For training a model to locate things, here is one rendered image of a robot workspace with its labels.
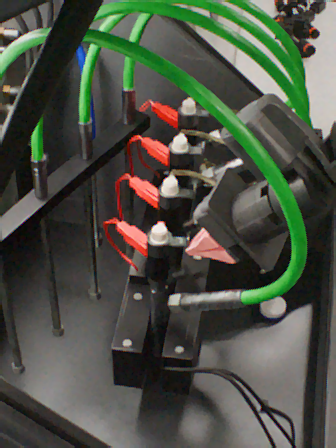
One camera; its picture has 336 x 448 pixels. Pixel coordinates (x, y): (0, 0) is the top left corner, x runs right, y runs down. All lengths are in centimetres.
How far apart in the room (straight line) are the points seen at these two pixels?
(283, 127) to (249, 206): 10
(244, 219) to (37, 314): 50
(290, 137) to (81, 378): 54
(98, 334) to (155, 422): 18
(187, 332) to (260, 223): 25
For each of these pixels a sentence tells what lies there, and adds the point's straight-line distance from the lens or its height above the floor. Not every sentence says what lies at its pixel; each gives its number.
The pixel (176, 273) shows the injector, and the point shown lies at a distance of 102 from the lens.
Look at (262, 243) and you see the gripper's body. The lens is 93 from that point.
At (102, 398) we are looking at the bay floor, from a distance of 122.
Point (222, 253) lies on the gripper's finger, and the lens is 93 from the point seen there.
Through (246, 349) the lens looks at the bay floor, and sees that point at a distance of 128.
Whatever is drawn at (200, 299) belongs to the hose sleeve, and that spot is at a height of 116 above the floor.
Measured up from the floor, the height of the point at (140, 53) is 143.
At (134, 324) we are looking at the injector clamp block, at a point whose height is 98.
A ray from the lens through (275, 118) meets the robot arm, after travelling 84.
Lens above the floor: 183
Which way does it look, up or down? 44 degrees down
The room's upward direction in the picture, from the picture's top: 1 degrees clockwise
